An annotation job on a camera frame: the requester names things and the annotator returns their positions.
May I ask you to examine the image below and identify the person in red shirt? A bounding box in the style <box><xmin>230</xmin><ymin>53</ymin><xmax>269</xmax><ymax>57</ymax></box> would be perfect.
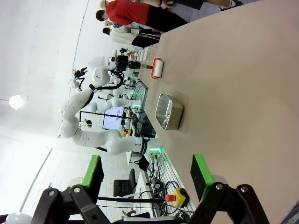
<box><xmin>95</xmin><ymin>0</ymin><xmax>189</xmax><ymax>32</ymax></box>

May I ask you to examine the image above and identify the black bag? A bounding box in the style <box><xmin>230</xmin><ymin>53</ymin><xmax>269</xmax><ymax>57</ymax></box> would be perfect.
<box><xmin>134</xmin><ymin>155</ymin><xmax>150</xmax><ymax>173</ymax></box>

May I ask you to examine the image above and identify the rectangular stainless steel container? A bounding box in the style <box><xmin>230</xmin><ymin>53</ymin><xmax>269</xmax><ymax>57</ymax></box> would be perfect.
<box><xmin>155</xmin><ymin>92</ymin><xmax>185</xmax><ymax>131</ymax></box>

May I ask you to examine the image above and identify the pink lint roller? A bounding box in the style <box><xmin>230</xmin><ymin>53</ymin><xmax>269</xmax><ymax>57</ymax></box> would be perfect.
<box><xmin>146</xmin><ymin>57</ymin><xmax>164</xmax><ymax>80</ymax></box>

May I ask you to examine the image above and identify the black tripod pole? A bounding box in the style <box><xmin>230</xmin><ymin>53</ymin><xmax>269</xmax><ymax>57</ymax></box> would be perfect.
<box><xmin>97</xmin><ymin>196</ymin><xmax>164</xmax><ymax>204</ymax></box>

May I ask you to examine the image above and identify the black office chair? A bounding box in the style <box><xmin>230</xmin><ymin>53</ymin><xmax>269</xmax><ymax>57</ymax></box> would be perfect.
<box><xmin>114</xmin><ymin>168</ymin><xmax>137</xmax><ymax>198</ymax></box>

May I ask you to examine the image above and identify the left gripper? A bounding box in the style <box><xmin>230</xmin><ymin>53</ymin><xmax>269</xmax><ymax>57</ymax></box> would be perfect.
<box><xmin>121</xmin><ymin>59</ymin><xmax>149</xmax><ymax>70</ymax></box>

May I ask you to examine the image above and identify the yellow emergency stop button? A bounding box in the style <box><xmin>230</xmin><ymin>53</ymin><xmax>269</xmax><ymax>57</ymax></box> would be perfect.
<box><xmin>165</xmin><ymin>188</ymin><xmax>190</xmax><ymax>208</ymax></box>

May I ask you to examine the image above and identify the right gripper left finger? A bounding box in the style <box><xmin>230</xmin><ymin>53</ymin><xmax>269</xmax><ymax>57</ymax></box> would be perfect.
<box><xmin>30</xmin><ymin>154</ymin><xmax>110</xmax><ymax>224</ymax></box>

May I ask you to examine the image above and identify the computer monitor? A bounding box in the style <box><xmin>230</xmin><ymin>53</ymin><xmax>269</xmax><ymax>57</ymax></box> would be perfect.
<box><xmin>102</xmin><ymin>106</ymin><xmax>126</xmax><ymax>131</ymax></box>

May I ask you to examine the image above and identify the white wire rack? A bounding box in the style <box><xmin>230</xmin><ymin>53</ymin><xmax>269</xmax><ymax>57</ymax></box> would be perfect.
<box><xmin>139</xmin><ymin>46</ymin><xmax>157</xmax><ymax>65</ymax></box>

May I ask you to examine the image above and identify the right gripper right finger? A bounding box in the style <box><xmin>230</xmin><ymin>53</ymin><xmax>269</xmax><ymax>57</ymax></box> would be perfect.
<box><xmin>186</xmin><ymin>154</ymin><xmax>269</xmax><ymax>224</ymax></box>

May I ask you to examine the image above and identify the round ceiling light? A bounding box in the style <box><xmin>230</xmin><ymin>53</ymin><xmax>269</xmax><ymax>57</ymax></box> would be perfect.
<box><xmin>8</xmin><ymin>95</ymin><xmax>24</xmax><ymax>110</ymax></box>

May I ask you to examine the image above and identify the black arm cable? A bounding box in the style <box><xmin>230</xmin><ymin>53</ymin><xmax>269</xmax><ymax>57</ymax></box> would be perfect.
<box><xmin>88</xmin><ymin>71</ymin><xmax>125</xmax><ymax>108</ymax></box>

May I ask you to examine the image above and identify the person in white top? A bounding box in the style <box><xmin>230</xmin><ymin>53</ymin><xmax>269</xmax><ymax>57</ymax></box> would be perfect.
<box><xmin>102</xmin><ymin>26</ymin><xmax>162</xmax><ymax>48</ymax></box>

